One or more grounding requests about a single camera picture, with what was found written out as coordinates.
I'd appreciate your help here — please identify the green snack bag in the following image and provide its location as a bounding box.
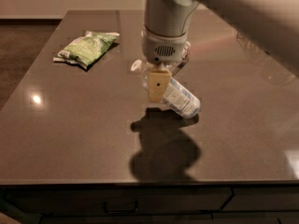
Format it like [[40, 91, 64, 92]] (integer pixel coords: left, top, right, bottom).
[[53, 31, 120, 70]]

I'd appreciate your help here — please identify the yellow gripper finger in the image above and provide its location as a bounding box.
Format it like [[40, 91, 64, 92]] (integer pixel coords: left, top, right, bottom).
[[148, 64, 172, 103]]

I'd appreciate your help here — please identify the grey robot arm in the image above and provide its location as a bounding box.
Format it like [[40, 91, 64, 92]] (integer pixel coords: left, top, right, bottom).
[[142, 0, 299, 74]]

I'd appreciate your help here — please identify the blue label plastic water bottle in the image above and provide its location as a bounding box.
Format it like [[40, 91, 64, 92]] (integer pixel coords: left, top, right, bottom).
[[131, 60, 201, 119]]

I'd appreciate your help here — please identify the dark drawer with handle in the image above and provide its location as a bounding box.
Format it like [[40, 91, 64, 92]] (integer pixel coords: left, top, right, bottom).
[[5, 187, 232, 217]]

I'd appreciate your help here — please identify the red label plastic water bottle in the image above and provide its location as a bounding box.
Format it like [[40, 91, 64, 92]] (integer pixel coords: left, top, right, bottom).
[[169, 41, 191, 76]]

